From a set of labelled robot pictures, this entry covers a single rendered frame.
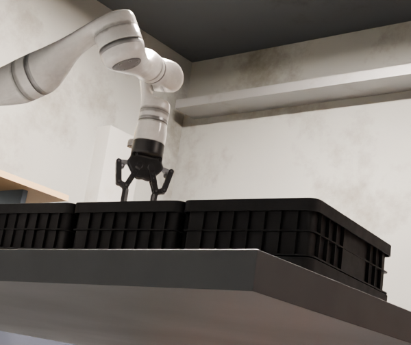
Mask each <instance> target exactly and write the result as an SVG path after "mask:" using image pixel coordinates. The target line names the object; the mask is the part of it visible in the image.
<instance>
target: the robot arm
mask: <svg viewBox="0 0 411 345"><path fill-rule="evenodd" d="M95 44H96V45H97V48H98V52H99V55H100V58H101V61H102V62H103V64H104V66H106V67H107V68H109V69H110V70H112V71H116V72H119V73H124V74H128V75H134V76H136V77H137V78H139V80H140V93H141V105H140V113H139V117H138V123H137V125H136V129H135V133H134V138H130V139H129V140H128V142H127V147H128V148H131V149H132V150H131V155H130V157H129V159H120V158H118V159H116V162H115V184H116V185H117V186H119V187H121V188H122V194H121V201H127V197H128V192H129V189H128V188H129V185H130V184H131V182H132V181H133V180H134V178H136V179H142V180H144V181H149V184H150V187H151V191H152V195H151V198H150V201H156V200H157V198H158V195H161V194H165V193H166V191H167V189H168V187H169V184H170V182H171V178H172V176H173V173H174V170H173V169H170V170H169V169H167V168H164V167H163V165H162V158H163V155H164V150H165V142H166V134H167V125H168V120H169V113H170V104H169V102H168V101H166V100H164V99H161V98H159V97H155V96H153V91H157V92H175V91H177V90H179V89H180V88H181V86H182V84H183V81H184V74H183V71H182V69H181V67H180V66H179V64H177V63H176V62H173V61H171V60H168V59H164V58H162V57H160V56H159V55H158V54H157V53H156V52H155V51H153V50H151V49H147V48H145V44H144V42H143V39H142V36H141V33H140V30H139V27H138V24H137V21H136V17H135V16H134V13H133V12H132V11H130V10H125V9H123V10H115V11H112V12H108V13H107V14H104V15H102V16H100V17H98V18H96V19H95V20H93V21H91V22H89V23H88V24H86V25H84V26H83V27H80V28H79V29H77V30H76V31H74V32H73V33H71V34H69V35H67V36H65V37H63V38H61V39H59V40H57V41H55V42H53V43H51V44H49V45H47V46H45V47H43V48H41V49H38V50H36V51H33V52H31V53H28V54H27V55H24V56H22V57H20V58H18V59H16V60H14V61H12V62H10V63H8V64H6V65H5V66H2V67H0V106H4V105H19V104H24V103H29V102H31V101H34V100H36V99H39V98H40V97H43V96H45V95H47V94H50V93H52V92H53V91H54V90H56V89H57V88H58V87H59V86H60V84H61V83H62V82H63V81H64V79H65V78H66V76H67V75H68V73H69V71H70V70H71V69H72V67H73V65H74V64H75V63H76V61H77V60H78V58H79V57H80V56H81V55H82V54H83V53H84V52H85V51H87V50H88V49H89V48H91V47H92V46H94V45H95ZM126 164H127V166H128V168H129V170H130V172H131V174H130V176H129V177H128V178H127V180H126V182H124V181H122V169H124V167H125V165H126ZM161 172H163V177H164V178H165V180H164V183H163V185H162V188H160V189H158V184H157V179H156V176H157V175H158V174H160V173H161Z"/></svg>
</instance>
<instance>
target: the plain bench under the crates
mask: <svg viewBox="0 0 411 345"><path fill-rule="evenodd" d="M0 331H4V332H8V333H15V334H19V335H26V336H31V337H38V338H42V339H46V340H53V341H57V342H64V343H68V344H75V345H411V311H408V310H407V309H404V308H401V307H398V306H396V305H394V304H392V303H389V302H386V301H383V300H382V299H379V298H376V297H374V296H371V295H370V294H367V293H364V292H361V291H360V290H357V289H354V288H352V287H349V286H347V285H345V284H342V283H339V282H337V281H335V280H332V279H329V278H327V277H324V276H322V275H320V274H317V273H315V272H312V271H310V270H307V269H305V268H302V267H300V266H297V265H295V264H292V263H290V262H288V261H285V260H283V259H280V258H278V257H275V256H273V255H270V254H268V253H265V252H263V251H260V250H258V249H0Z"/></svg>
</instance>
